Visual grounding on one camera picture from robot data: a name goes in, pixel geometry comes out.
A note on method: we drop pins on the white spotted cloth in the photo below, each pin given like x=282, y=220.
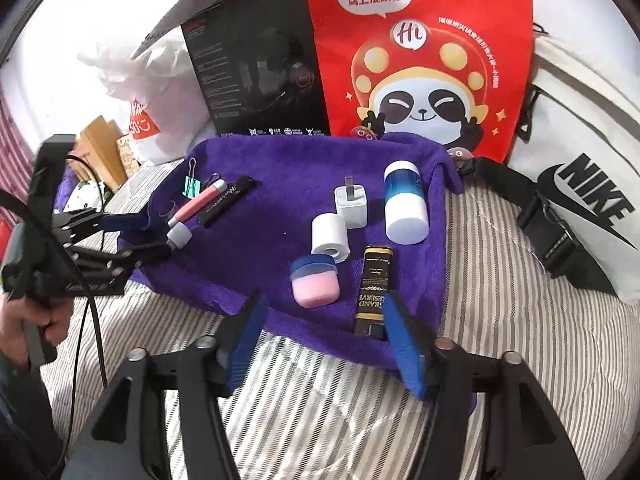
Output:
x=87, y=197

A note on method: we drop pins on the green binder clip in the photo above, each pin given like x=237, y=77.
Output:
x=192, y=185

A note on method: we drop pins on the black rectangular bar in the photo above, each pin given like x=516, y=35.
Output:
x=225, y=202

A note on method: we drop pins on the black cardboard box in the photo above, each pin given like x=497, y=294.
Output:
x=240, y=60

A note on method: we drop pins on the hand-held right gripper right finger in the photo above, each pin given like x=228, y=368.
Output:
x=405, y=350

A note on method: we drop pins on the dark brown slim box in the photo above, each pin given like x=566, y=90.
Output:
x=372, y=290

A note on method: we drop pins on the small white bottle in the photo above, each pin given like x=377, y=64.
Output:
x=329, y=235

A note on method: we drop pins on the person's left hand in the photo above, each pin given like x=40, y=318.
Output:
x=12, y=320

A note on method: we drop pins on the wooden furniture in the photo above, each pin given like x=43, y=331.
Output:
x=100, y=150

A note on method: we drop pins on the white waist bag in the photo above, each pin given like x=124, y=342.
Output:
x=575, y=110

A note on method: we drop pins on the pink and grey tube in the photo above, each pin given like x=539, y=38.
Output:
x=197, y=202

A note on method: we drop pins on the white charger plug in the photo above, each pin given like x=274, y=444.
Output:
x=351, y=207

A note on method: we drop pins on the purple towel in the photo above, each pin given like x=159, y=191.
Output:
x=280, y=180

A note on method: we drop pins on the dark purple cloth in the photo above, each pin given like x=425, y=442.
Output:
x=64, y=187

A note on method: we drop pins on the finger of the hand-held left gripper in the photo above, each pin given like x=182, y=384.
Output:
x=145, y=252
x=125, y=224

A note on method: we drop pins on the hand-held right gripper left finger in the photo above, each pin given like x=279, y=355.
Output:
x=245, y=340

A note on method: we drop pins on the grey striped quilt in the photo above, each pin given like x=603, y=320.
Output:
x=500, y=285

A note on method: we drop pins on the small clear plastic cup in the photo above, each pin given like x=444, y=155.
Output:
x=171, y=210

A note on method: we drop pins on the red paper bag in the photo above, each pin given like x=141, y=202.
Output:
x=340, y=70

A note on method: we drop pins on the red striped cloth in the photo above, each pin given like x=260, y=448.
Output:
x=12, y=160

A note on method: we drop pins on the blue and white bottle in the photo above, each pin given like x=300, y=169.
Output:
x=406, y=210

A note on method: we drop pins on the person's left forearm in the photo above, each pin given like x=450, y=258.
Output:
x=20, y=410

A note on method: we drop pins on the pink jar with blue lid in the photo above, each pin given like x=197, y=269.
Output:
x=315, y=287

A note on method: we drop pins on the white plastic shopping bag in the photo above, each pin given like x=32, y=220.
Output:
x=150, y=90

